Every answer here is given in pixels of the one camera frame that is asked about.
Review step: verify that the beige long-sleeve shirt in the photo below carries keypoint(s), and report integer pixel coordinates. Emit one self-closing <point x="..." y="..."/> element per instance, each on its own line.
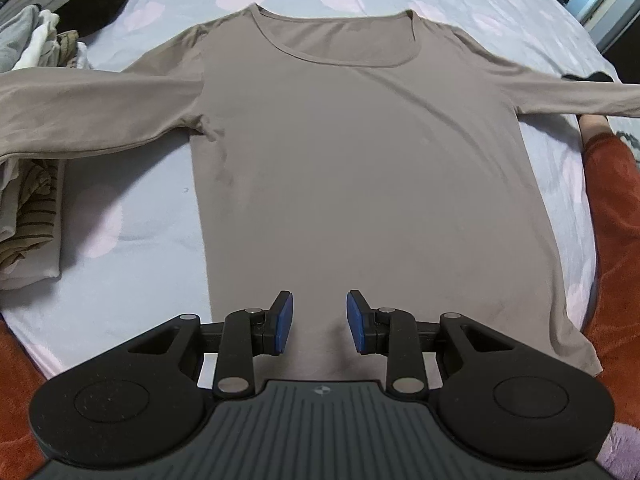
<point x="350" y="160"/>

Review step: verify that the brown striped garment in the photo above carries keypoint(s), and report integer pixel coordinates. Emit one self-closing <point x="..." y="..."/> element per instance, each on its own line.
<point x="30" y="215"/>

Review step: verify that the white crumpled garment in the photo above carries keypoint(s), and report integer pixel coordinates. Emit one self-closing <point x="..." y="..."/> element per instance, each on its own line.
<point x="42" y="42"/>

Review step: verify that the olive striped garment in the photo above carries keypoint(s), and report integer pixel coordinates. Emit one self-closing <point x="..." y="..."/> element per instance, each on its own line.
<point x="67" y="47"/>

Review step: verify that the white folded garment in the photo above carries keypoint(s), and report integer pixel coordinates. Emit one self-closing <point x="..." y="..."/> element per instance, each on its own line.
<point x="42" y="267"/>

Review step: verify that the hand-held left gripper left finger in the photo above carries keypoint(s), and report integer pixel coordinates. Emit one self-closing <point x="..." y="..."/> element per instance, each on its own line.
<point x="283" y="322"/>

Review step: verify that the light bedsheet with pink dots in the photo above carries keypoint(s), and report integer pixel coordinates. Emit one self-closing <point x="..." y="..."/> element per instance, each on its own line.
<point x="150" y="285"/>

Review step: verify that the small black object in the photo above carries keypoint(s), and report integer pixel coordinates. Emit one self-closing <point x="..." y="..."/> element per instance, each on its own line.
<point x="587" y="77"/>

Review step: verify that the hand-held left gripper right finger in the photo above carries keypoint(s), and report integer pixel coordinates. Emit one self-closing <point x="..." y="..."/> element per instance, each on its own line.
<point x="356" y="322"/>

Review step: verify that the grey folded garment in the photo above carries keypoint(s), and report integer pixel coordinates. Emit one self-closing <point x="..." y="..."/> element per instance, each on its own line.
<point x="12" y="40"/>

